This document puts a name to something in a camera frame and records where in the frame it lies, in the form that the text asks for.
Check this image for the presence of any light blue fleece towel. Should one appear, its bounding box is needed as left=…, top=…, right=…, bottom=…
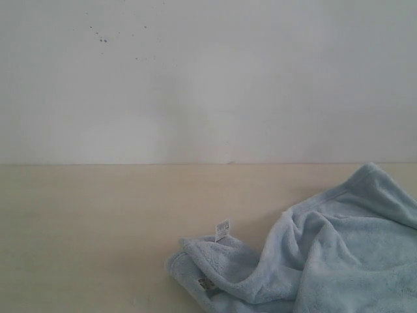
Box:
left=165, top=163, right=416, bottom=312

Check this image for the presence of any white care label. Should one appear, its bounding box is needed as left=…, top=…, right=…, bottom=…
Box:
left=214, top=220, right=231, bottom=242

